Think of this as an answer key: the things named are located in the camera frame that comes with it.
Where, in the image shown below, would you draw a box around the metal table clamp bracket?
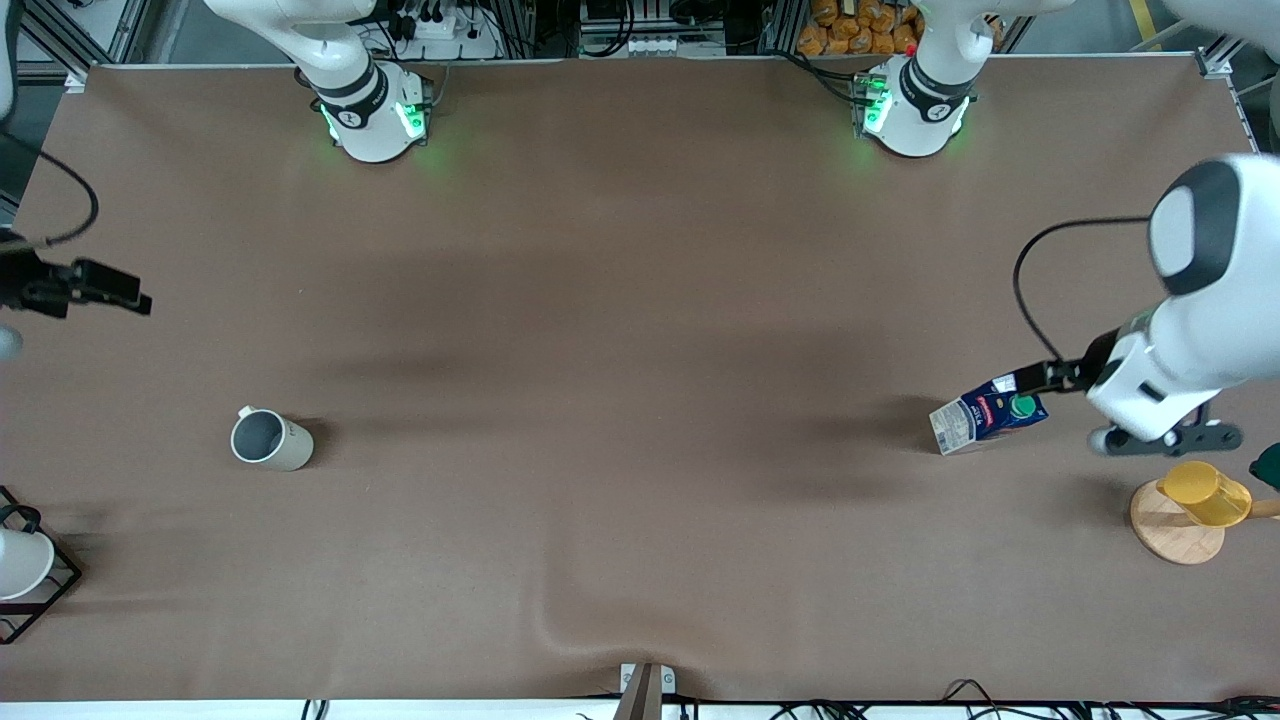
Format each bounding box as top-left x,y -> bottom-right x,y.
614,662 -> 677,720

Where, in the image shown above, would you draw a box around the yellow plastic cup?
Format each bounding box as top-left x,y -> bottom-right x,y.
1157,460 -> 1253,528

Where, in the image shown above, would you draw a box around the beige ceramic cup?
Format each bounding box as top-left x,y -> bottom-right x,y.
231,405 -> 315,472

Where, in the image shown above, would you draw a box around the brown table cloth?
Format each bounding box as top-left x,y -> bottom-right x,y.
0,54 -> 1280,703

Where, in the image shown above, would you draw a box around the white bowl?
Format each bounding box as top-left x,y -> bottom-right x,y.
0,527 -> 56,601

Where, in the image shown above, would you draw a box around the blue white milk carton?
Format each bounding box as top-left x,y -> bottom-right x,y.
929,375 -> 1050,457

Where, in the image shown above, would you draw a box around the large white power strip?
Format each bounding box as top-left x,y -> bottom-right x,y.
393,8 -> 503,47

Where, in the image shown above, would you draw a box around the black wire rack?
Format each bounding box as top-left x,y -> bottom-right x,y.
0,486 -> 83,645

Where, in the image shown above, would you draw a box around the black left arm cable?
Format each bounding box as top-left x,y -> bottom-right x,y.
1012,216 -> 1153,367

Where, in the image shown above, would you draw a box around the orange snack bags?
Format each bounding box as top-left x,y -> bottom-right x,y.
797,0 -> 923,57

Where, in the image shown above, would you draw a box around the black cable bundle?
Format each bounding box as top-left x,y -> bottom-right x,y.
760,678 -> 1280,720

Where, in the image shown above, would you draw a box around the round wooden board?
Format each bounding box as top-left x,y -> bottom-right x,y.
1130,480 -> 1227,566

